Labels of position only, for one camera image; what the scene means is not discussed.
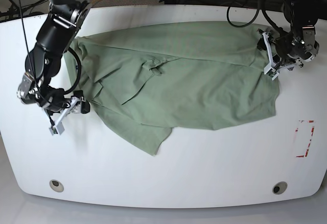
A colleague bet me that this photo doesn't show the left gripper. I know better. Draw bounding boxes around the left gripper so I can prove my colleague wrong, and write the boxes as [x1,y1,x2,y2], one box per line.
[256,34,303,71]

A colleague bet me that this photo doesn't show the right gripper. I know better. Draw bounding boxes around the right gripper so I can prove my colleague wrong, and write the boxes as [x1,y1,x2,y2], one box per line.
[42,90,90,116]

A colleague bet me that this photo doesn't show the green T-shirt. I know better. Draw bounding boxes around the green T-shirt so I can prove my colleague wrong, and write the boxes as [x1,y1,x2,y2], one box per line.
[64,21,279,156]

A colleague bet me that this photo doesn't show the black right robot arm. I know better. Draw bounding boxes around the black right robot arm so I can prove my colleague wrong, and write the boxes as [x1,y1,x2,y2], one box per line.
[17,0,91,116]

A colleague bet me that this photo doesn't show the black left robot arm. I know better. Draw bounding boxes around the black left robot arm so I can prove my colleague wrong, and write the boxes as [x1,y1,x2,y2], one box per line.
[257,0,320,78]

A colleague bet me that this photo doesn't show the left table grommet hole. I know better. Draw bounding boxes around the left table grommet hole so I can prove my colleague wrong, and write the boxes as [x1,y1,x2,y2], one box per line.
[49,180,64,193]

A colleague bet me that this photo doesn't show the table grommet hole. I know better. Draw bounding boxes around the table grommet hole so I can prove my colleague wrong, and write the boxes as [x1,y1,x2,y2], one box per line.
[272,182,288,195]
[49,180,64,193]

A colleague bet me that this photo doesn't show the red tape rectangle marking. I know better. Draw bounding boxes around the red tape rectangle marking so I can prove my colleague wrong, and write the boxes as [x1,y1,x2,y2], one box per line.
[293,120,315,158]

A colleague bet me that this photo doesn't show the black tripod legs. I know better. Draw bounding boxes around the black tripod legs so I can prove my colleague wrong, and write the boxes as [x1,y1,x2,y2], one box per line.
[1,0,48,23]

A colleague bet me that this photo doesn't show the right table grommet hole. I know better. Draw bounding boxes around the right table grommet hole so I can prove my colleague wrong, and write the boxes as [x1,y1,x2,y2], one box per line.
[272,182,288,195]

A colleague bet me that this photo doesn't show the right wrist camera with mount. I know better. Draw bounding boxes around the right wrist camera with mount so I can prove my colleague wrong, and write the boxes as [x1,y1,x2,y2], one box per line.
[43,95,85,136]

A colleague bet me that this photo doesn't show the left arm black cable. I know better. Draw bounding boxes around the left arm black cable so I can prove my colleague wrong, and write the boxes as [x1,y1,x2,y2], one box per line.
[226,0,289,38]

